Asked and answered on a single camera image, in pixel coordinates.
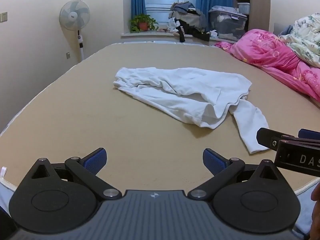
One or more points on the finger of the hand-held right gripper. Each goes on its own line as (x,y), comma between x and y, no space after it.
(268,138)
(310,133)

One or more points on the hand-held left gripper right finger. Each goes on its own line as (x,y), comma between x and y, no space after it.
(212,160)

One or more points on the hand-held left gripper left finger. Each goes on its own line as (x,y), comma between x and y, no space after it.
(97,159)

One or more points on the white long-sleeved shirt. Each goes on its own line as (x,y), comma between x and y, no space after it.
(175,97)

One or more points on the person's right forearm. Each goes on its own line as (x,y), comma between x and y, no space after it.
(316,212)

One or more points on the pile of clothes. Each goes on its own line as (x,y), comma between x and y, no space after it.
(186,12)

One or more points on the pink quilt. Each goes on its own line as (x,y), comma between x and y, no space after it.
(265,47)

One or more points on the white mattress tag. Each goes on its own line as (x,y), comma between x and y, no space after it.
(3,172)

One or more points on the white floral quilt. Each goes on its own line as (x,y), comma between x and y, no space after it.
(305,35)

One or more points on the tissue pack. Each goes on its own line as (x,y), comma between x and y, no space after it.
(213,33)

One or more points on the clear plastic storage bin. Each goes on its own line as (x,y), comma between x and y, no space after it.
(226,22)

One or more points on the black garment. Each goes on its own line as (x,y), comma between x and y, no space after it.
(181,34)

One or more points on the white storage box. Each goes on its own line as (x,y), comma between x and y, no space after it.
(243,7)

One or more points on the wooden shelf unit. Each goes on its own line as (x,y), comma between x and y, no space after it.
(260,5)

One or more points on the white windowsill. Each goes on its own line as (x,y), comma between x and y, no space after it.
(150,34)

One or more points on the potted green plant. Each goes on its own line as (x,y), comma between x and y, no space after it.
(143,22)

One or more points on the white standing fan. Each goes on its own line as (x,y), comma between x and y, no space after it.
(74,15)

